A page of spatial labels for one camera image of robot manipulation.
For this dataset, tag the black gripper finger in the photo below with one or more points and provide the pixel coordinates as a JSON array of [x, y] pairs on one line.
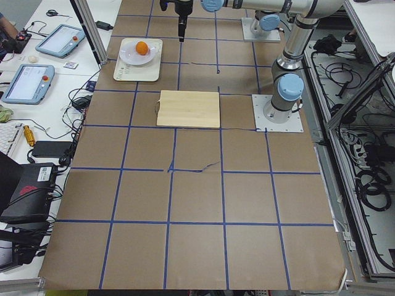
[[182, 24]]

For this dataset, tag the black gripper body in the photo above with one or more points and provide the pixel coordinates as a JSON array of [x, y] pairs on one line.
[[183, 7]]

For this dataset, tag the orange fruit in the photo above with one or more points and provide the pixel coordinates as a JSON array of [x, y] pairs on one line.
[[142, 48]]

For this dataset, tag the white round plate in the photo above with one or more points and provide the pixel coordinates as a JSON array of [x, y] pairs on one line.
[[131, 56]]

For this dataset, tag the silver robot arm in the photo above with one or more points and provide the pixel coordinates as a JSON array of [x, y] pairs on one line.
[[214, 57]]

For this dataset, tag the cream bear tray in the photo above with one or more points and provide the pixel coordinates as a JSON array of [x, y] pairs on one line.
[[144, 73]]

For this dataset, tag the black power adapter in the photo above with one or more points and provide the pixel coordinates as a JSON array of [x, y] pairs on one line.
[[104, 25]]

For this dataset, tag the wooden cutting board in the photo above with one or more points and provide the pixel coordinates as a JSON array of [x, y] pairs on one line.
[[191, 109]]

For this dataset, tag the small printed card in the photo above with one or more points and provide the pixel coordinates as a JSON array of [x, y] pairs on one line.
[[71, 65]]

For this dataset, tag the far blue teach pendant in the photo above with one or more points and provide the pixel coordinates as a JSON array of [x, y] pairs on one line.
[[62, 41]]

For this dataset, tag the blue teach pendant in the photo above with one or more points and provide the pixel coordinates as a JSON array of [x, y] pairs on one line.
[[29, 85], [62, 41]]

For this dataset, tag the black scissors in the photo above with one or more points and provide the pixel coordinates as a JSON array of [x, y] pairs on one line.
[[54, 13]]

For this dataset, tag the near blue teach pendant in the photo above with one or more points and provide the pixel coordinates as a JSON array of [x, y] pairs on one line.
[[29, 85]]

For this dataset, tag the seated person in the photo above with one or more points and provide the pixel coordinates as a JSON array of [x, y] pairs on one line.
[[8, 30]]

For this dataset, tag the black power brick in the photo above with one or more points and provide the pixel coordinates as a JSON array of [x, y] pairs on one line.
[[51, 149]]

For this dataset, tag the gold cylindrical tool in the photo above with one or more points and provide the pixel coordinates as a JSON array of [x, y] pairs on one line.
[[29, 136]]

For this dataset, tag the white keyboard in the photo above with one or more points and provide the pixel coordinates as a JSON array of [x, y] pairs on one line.
[[9, 137]]

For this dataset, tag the black computer box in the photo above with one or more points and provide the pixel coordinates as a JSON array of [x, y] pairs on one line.
[[25, 192]]

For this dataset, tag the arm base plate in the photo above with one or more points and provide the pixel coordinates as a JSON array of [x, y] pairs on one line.
[[252, 32], [269, 119]]

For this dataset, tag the aluminium frame post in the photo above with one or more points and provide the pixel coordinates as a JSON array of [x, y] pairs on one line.
[[86, 20]]

